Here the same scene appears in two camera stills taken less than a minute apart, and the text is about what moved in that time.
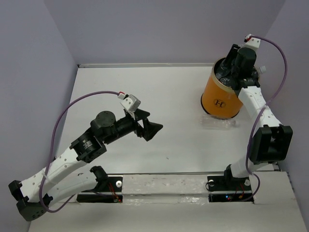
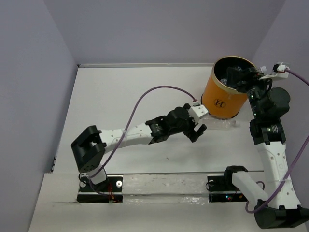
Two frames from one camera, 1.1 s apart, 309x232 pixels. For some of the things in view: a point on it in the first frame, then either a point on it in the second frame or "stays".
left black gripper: x=150 y=129 -> x=191 y=134
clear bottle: x=208 y=122 stays
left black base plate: x=112 y=193 stays
